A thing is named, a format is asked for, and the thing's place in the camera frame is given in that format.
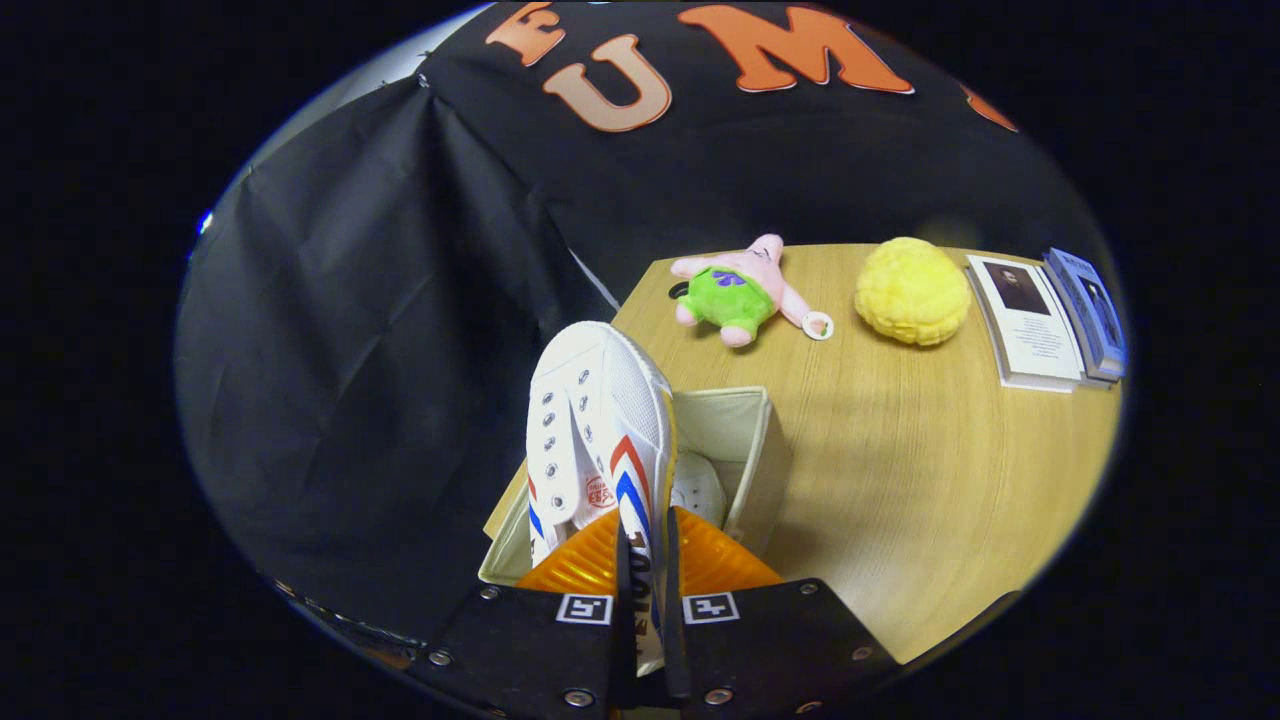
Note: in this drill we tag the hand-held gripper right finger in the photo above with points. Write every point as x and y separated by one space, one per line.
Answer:
770 650

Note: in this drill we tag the yellow round plush toy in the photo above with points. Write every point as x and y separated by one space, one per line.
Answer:
912 292

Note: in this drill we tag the beige fabric storage box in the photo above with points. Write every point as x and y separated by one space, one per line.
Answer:
730 420

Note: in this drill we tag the pink starfish plush toy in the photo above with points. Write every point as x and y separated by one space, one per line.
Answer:
735 290

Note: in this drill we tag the white canvas shoe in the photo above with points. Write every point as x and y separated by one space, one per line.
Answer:
600 400
700 490

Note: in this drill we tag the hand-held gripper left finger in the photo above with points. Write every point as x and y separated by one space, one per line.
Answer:
540 650

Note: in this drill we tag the white book with portrait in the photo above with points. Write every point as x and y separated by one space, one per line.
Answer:
1035 335

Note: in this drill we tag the blue book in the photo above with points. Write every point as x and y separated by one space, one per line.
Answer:
1095 315

